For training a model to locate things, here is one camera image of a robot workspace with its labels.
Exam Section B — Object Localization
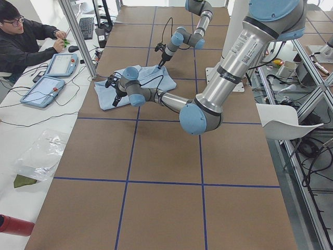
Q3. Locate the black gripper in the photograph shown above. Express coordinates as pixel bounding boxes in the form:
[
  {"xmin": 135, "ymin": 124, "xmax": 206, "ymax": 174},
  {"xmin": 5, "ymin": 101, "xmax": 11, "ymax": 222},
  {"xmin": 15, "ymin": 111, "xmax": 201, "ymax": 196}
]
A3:
[
  {"xmin": 158, "ymin": 52, "xmax": 172, "ymax": 69},
  {"xmin": 112, "ymin": 90, "xmax": 125, "ymax": 106}
]

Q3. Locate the light blue button-up shirt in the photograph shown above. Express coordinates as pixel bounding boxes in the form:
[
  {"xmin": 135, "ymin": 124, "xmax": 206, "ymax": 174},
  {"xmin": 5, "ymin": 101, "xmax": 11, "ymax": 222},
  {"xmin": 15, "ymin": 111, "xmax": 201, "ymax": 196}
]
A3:
[{"xmin": 94, "ymin": 65, "xmax": 176, "ymax": 110}]

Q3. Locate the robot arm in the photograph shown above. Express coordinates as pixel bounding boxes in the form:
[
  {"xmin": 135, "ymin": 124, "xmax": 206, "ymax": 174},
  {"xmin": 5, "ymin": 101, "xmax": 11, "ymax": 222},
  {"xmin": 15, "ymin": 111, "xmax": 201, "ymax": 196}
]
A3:
[
  {"xmin": 155, "ymin": 1, "xmax": 213, "ymax": 69},
  {"xmin": 113, "ymin": 1, "xmax": 306, "ymax": 135}
]

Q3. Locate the far blue teach pendant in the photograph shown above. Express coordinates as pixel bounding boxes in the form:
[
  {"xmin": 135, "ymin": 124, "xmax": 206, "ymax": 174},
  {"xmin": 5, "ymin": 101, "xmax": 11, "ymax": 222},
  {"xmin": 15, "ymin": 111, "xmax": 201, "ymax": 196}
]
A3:
[{"xmin": 44, "ymin": 53, "xmax": 78, "ymax": 78}]

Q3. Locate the blue teach pendant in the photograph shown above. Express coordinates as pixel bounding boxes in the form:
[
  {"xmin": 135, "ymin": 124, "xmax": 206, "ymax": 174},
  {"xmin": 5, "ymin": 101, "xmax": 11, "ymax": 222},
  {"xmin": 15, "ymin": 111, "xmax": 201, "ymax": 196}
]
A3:
[
  {"xmin": 44, "ymin": 53, "xmax": 78, "ymax": 78},
  {"xmin": 20, "ymin": 76, "xmax": 65, "ymax": 108}
]

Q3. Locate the black computer mouse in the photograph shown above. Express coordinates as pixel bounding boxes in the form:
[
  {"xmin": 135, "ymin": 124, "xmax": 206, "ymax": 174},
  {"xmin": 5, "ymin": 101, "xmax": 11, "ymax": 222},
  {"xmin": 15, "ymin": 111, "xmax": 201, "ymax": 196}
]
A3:
[{"xmin": 68, "ymin": 45, "xmax": 79, "ymax": 53}]

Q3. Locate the near blue teach pendant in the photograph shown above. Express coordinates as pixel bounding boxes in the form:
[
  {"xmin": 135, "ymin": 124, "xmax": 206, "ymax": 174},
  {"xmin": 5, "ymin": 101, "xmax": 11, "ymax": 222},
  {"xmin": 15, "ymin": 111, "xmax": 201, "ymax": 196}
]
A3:
[{"xmin": 20, "ymin": 76, "xmax": 65, "ymax": 108}]

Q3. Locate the black keyboard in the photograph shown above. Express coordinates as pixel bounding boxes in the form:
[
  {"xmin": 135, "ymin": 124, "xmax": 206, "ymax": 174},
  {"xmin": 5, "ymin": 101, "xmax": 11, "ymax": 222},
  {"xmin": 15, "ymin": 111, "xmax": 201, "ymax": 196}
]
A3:
[{"xmin": 79, "ymin": 17, "xmax": 94, "ymax": 40}]

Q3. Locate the clear plastic bag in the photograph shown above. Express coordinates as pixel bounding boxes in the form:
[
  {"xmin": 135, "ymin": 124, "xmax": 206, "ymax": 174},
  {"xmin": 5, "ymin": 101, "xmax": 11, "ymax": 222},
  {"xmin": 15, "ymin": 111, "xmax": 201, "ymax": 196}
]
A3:
[{"xmin": 15, "ymin": 129, "xmax": 70, "ymax": 181}]

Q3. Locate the seated person in black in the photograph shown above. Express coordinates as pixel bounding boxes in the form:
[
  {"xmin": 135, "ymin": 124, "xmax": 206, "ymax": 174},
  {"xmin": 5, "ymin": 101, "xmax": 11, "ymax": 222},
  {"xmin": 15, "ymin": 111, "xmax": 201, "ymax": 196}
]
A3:
[{"xmin": 1, "ymin": 1, "xmax": 67, "ymax": 84}]

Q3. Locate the white plastic chair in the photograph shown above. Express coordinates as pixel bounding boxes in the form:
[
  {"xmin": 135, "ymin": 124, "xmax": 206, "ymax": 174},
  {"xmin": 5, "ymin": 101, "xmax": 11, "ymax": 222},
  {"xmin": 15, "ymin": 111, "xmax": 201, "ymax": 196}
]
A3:
[{"xmin": 256, "ymin": 103, "xmax": 323, "ymax": 141}]

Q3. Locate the green cloth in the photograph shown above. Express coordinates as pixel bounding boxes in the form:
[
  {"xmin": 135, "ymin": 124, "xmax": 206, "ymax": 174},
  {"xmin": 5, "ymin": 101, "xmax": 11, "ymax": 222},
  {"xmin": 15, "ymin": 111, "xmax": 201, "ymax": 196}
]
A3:
[{"xmin": 14, "ymin": 174, "xmax": 37, "ymax": 189}]

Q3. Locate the red cylinder bottle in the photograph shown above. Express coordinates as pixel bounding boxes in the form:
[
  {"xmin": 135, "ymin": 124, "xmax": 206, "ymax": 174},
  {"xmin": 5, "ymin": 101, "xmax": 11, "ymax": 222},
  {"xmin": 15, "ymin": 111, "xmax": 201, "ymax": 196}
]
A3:
[{"xmin": 1, "ymin": 215, "xmax": 35, "ymax": 236}]

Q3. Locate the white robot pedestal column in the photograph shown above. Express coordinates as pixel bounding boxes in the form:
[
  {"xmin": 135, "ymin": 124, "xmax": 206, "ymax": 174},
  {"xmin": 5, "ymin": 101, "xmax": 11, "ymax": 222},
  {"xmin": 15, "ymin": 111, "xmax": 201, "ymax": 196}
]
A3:
[{"xmin": 221, "ymin": 0, "xmax": 249, "ymax": 59}]

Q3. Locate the aluminium frame post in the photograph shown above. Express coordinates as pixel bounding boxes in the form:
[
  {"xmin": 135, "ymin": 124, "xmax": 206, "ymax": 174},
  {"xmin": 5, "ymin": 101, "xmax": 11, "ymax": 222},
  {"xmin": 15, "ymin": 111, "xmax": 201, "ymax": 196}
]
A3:
[{"xmin": 59, "ymin": 0, "xmax": 97, "ymax": 80}]

